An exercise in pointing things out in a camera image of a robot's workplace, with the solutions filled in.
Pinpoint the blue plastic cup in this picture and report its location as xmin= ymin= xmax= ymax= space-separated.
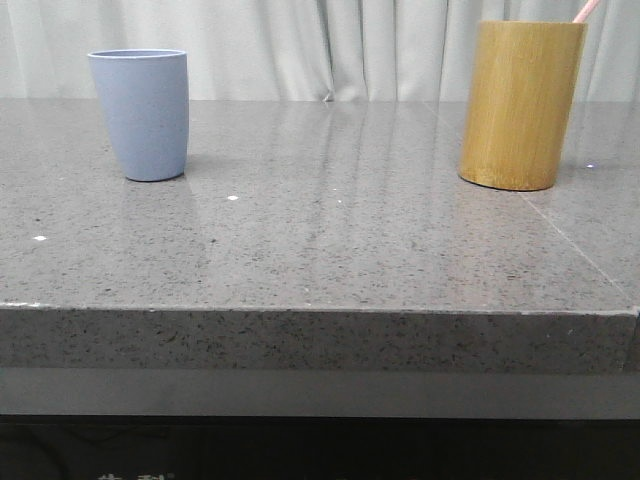
xmin=88 ymin=49 xmax=189 ymax=182

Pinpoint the pink chopstick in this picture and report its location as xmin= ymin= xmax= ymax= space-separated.
xmin=572 ymin=0 xmax=600 ymax=23

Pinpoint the white curtain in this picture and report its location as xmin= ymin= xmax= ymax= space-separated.
xmin=0 ymin=0 xmax=640 ymax=103

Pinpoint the bamboo cylindrical holder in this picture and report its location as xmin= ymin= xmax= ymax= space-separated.
xmin=458 ymin=20 xmax=587 ymax=191

